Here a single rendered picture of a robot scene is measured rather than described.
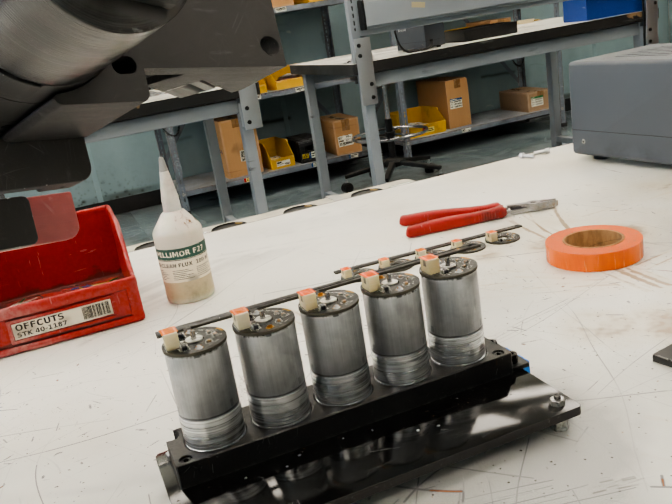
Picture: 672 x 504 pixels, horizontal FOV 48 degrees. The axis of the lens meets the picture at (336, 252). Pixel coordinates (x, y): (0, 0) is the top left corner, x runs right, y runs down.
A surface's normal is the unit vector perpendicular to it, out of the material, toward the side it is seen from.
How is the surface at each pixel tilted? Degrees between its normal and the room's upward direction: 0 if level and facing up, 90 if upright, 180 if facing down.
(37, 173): 75
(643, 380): 0
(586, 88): 90
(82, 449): 0
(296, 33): 90
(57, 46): 146
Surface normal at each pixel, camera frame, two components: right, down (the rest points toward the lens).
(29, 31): -0.30, 0.84
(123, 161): 0.38, 0.22
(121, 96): 0.67, -0.15
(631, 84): -0.88, 0.26
